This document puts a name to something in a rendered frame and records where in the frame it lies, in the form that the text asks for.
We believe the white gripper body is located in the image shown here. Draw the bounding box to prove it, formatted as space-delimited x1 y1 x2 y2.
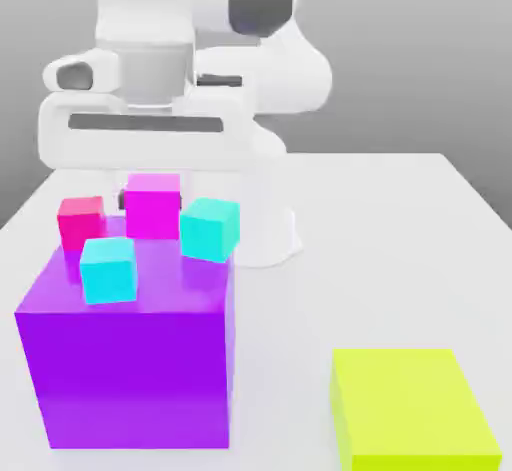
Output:
36 89 260 173

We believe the large yellow box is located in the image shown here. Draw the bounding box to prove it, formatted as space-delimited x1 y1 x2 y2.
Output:
330 348 504 471

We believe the small magenta cube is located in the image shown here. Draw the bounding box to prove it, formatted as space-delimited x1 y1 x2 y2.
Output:
124 173 182 241

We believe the small red cube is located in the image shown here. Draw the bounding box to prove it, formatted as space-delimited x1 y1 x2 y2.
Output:
56 195 108 253

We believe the small cyan cube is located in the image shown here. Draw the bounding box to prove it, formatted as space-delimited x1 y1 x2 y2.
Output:
179 197 242 265
79 236 139 306

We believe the large purple box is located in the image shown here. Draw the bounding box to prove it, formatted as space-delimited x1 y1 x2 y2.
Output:
14 214 236 451

